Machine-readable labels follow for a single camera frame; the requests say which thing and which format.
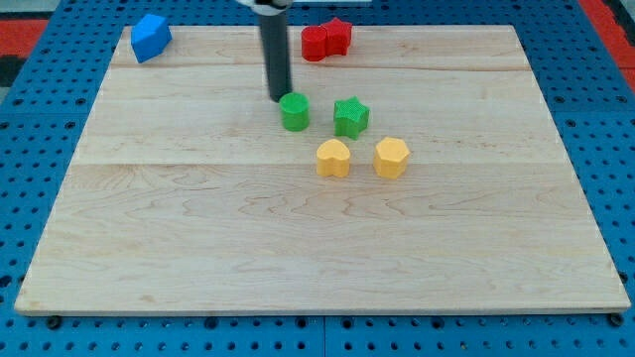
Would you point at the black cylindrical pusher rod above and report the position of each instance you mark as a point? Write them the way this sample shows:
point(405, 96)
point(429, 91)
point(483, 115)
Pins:
point(274, 34)

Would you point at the green cylinder block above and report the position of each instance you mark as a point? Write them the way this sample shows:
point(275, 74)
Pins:
point(295, 111)

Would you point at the red star block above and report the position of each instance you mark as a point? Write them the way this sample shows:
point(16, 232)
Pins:
point(338, 36)

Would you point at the wooden board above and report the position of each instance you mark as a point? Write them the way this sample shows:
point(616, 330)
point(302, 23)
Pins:
point(186, 196)

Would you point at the green star block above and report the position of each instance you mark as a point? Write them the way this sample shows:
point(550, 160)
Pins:
point(350, 117)

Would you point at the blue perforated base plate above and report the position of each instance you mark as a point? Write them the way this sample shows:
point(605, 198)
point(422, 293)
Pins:
point(48, 103)

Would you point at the yellow hexagon block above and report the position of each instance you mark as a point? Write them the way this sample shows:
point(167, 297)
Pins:
point(391, 158)

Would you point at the red cylinder block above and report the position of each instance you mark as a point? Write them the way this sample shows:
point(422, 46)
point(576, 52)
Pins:
point(313, 40)

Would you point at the yellow heart block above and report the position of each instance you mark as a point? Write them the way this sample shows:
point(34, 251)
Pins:
point(333, 159)

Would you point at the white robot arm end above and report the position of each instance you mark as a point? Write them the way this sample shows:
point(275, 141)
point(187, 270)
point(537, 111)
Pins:
point(267, 7)

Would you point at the blue pentagon block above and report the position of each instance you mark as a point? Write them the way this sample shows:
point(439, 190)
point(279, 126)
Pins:
point(150, 36)

